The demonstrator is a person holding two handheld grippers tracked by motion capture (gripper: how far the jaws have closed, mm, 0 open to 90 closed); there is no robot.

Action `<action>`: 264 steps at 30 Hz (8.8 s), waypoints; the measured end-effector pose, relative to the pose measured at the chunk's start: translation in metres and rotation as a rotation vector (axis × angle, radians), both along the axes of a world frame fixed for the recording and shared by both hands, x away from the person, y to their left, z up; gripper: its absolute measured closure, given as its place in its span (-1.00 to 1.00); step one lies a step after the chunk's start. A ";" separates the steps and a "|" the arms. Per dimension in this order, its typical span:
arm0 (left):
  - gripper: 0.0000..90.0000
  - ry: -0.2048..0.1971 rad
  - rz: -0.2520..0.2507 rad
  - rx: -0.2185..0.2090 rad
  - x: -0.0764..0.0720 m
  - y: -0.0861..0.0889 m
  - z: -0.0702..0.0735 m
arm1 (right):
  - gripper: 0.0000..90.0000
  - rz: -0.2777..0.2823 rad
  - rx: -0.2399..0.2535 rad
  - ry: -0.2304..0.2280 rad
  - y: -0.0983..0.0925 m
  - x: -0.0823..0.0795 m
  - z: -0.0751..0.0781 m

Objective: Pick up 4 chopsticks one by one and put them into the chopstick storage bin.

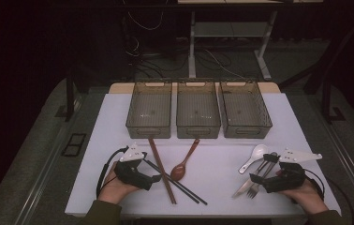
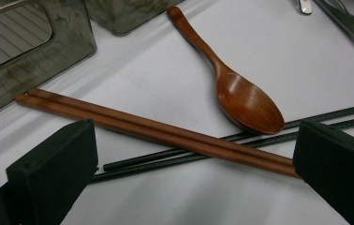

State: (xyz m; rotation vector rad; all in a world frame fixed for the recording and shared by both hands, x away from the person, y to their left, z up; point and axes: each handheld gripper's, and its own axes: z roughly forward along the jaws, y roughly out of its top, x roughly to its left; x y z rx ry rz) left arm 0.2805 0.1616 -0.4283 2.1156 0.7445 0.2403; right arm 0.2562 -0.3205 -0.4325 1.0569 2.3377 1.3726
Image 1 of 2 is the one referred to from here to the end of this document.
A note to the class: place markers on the person's left hand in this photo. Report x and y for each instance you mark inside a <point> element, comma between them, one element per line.
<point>115,191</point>

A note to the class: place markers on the transparent grey plastic bin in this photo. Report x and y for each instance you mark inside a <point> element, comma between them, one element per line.
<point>198,109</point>
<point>243,109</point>
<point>150,109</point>

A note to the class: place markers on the black metal stand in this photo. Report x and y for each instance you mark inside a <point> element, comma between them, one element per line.
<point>326,100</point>
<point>69,97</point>

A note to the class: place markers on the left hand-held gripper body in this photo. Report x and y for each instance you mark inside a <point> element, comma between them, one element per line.
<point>131,175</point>

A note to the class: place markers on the white ceramic spoon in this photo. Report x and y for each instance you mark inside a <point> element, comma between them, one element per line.
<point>259,151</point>

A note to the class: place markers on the metal floor rail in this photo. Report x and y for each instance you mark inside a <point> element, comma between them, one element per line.
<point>350,156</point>
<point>45,162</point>

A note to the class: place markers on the white metal desk frame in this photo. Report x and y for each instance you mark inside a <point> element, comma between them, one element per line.
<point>192,47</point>

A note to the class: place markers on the metal fork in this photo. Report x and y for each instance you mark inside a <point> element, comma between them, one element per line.
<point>253,192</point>

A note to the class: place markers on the black chopstick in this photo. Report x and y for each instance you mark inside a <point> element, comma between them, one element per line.
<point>184,193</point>
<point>190,193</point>

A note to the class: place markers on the person's right hand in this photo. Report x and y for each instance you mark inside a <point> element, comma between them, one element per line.
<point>306,197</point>

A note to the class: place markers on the brown wooden spoon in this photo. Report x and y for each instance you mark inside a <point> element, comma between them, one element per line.
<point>178,172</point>

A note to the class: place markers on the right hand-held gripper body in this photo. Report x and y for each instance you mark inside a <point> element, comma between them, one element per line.
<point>286,180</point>

